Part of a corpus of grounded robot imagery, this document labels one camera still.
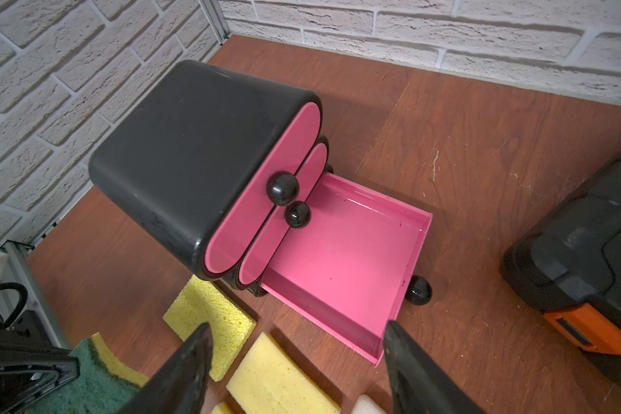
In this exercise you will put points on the green wavy scouring sponge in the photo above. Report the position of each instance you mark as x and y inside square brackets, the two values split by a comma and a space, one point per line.
[105, 384]

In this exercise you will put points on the black drawer cabinet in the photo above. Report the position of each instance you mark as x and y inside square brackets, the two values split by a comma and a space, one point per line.
[179, 161]

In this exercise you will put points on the black plastic tool case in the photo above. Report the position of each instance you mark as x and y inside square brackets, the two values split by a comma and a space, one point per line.
[568, 267]

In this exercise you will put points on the pink bottom drawer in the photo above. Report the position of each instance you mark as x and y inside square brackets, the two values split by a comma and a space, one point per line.
[348, 270]

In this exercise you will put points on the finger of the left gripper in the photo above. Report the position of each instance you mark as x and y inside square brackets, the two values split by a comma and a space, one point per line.
[27, 376]

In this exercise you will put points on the left aluminium corner post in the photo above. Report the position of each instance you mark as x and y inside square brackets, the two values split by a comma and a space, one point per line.
[216, 19]

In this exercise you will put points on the beige sponge pad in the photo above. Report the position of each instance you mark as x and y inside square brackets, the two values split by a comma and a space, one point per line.
[366, 405]

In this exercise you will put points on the bright yellow porous sponge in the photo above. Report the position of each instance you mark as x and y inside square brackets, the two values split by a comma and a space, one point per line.
[201, 302]

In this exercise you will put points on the pink top drawer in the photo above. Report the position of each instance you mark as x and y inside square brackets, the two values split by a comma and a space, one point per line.
[235, 233]

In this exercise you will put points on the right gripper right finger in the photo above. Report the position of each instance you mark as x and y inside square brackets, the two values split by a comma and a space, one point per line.
[418, 384]

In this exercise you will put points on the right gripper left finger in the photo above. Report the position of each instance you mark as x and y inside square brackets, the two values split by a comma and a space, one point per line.
[180, 385]

